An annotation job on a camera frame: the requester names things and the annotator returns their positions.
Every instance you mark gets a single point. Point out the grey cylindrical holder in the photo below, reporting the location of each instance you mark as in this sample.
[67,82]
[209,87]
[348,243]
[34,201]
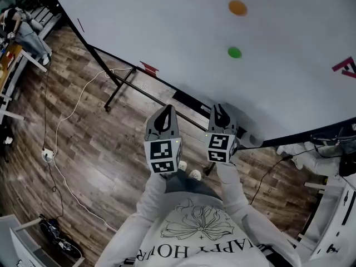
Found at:
[251,140]

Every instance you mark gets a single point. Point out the black office chair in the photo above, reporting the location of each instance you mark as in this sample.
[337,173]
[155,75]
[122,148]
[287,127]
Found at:
[347,149]

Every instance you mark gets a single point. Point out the white power strip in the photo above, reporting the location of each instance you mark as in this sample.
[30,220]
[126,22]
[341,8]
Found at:
[47,154]

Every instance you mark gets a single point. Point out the black gear bag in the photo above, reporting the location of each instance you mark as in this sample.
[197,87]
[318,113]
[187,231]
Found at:
[59,238]

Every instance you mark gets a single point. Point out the white clothing bundle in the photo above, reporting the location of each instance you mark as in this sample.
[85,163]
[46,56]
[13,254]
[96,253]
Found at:
[306,157]

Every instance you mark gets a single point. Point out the white shelf unit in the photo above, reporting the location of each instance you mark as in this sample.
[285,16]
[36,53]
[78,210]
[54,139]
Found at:
[16,246]

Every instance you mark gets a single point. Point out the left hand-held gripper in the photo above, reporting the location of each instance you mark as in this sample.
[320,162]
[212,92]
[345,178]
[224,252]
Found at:
[161,152]

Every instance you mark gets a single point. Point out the person's white printed hoodie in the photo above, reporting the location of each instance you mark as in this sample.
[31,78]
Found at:
[194,232]

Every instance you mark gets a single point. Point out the person's grey trousers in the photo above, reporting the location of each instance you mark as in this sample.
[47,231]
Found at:
[189,185]

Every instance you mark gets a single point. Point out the person's right forearm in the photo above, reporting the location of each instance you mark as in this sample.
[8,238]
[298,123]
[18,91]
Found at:
[231,188]

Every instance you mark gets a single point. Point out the person's left shoe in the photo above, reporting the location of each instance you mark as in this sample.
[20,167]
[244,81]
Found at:
[182,165]

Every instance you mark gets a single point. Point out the green round magnet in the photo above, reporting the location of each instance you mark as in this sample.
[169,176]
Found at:
[234,52]

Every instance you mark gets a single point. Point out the wooden table with white legs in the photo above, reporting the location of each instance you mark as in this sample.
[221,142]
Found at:
[9,63]

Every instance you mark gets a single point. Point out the person's shoe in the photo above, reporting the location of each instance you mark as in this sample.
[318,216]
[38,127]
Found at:
[195,174]
[182,165]

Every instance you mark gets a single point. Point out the person's right shoe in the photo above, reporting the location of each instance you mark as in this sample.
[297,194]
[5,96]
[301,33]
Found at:
[195,174]

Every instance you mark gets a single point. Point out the white rolling whiteboard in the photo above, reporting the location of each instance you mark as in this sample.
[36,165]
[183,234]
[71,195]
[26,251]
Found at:
[194,51]

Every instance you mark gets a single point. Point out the orange round magnet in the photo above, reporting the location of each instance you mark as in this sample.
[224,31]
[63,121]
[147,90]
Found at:
[237,7]

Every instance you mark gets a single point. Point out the person's left forearm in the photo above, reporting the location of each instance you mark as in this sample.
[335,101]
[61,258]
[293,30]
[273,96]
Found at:
[150,199]

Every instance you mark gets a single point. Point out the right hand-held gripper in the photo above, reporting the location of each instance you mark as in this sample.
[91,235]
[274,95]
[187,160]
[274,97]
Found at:
[219,146]

